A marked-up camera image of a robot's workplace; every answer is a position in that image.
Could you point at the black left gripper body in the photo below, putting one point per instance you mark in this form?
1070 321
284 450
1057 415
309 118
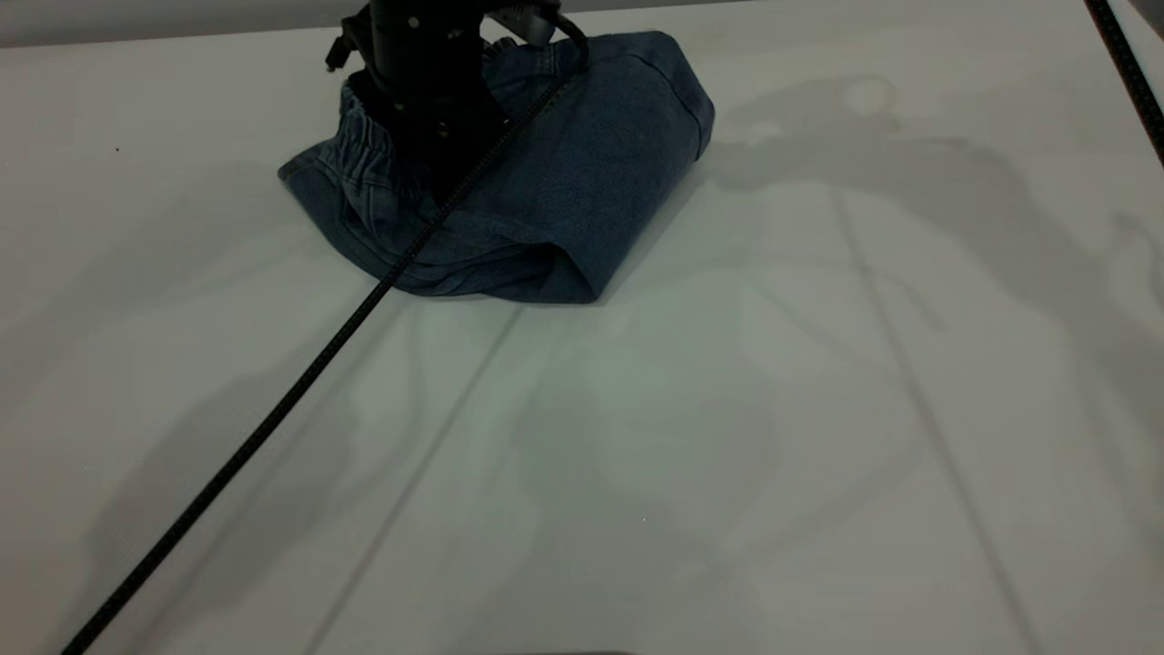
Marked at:
436 118

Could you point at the blue denim jeans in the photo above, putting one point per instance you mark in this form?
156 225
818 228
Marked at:
591 173

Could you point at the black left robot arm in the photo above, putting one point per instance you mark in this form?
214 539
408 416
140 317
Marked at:
423 36

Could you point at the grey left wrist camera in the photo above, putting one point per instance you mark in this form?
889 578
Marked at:
523 23

